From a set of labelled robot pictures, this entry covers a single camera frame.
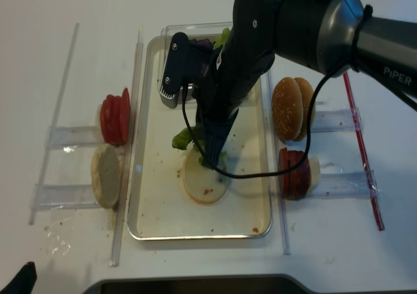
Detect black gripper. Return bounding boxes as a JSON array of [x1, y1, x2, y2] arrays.
[[192, 26, 276, 171]]

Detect green lettuce leaf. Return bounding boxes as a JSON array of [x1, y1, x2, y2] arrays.
[[171, 126, 229, 168]]

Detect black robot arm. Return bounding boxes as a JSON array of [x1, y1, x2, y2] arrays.
[[194, 0, 416, 168]]

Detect front red meat patty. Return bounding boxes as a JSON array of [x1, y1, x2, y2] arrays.
[[278, 147, 289, 198]]

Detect red meat patty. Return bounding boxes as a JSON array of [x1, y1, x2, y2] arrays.
[[288, 151, 302, 199], [278, 147, 289, 198]]

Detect rear tomato slice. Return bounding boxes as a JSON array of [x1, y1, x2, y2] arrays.
[[119, 88, 130, 144]]

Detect tomato slice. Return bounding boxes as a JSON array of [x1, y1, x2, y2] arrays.
[[111, 96, 122, 145], [99, 95, 118, 146], [119, 88, 130, 144]]

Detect green lettuce in container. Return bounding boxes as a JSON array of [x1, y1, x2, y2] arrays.
[[213, 27, 231, 49]]

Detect middle red meat patty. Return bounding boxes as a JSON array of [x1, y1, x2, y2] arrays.
[[288, 151, 302, 199]]

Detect middle tomato slice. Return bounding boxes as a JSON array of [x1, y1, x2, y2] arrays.
[[111, 96, 122, 145]]

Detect rear dark meat patty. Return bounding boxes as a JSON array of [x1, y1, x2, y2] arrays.
[[295, 159, 310, 199]]

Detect front tomato slice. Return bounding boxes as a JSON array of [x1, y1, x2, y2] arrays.
[[99, 95, 118, 146]]

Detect white cheese block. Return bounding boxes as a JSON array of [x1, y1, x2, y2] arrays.
[[308, 156, 321, 188]]

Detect white bread slice upright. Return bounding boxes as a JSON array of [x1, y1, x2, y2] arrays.
[[91, 144, 122, 209]]

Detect bottom bun on tray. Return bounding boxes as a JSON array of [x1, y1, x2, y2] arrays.
[[182, 147, 229, 204]]

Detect front sesame bun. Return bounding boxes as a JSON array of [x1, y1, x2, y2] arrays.
[[271, 77, 304, 141]]

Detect sesame bun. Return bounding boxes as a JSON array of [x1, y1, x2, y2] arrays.
[[271, 77, 304, 141], [294, 78, 314, 141]]

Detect purple cabbage leaves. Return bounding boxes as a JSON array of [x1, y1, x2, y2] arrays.
[[189, 38, 216, 50]]

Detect metal baking tray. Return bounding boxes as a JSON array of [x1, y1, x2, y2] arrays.
[[127, 37, 272, 241]]

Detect clear plastic container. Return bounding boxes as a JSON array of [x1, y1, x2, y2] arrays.
[[157, 21, 255, 104]]

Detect rear sesame bun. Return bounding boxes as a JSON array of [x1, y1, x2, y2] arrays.
[[294, 78, 314, 141]]

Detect clear holder lower right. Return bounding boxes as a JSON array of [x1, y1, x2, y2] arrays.
[[306, 171, 381, 199]]

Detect clear holder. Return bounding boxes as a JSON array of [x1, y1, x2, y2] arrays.
[[44, 126, 104, 149], [30, 184, 100, 211], [311, 108, 363, 133], [306, 171, 381, 199]]

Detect clear holder upper right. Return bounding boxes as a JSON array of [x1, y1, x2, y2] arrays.
[[311, 108, 363, 133]]

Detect clear holder upper left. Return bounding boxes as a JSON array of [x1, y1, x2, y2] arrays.
[[44, 126, 104, 149]]

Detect dark monitor edge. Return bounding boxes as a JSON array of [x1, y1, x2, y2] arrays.
[[85, 275, 313, 293]]

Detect clear holder lower left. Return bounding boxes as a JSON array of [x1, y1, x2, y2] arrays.
[[30, 184, 100, 211]]

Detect black object bottom left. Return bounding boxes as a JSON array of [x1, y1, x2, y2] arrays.
[[0, 261, 37, 294]]

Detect black camera cable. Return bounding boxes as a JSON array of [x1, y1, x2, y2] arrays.
[[181, 62, 359, 179]]

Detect clear rail right of tray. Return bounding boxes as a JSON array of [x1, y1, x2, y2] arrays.
[[263, 68, 291, 256]]

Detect clear rail of tray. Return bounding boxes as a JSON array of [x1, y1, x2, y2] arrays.
[[109, 30, 143, 267], [263, 68, 291, 256]]

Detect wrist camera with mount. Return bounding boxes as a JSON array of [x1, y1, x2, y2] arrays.
[[159, 32, 214, 109]]

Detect clear rail left of tray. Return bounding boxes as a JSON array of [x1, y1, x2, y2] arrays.
[[109, 30, 143, 267]]

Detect clear rail far left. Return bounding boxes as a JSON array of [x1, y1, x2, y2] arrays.
[[28, 22, 79, 226]]

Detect red plastic rail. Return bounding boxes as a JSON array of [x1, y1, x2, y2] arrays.
[[343, 72, 385, 231]]

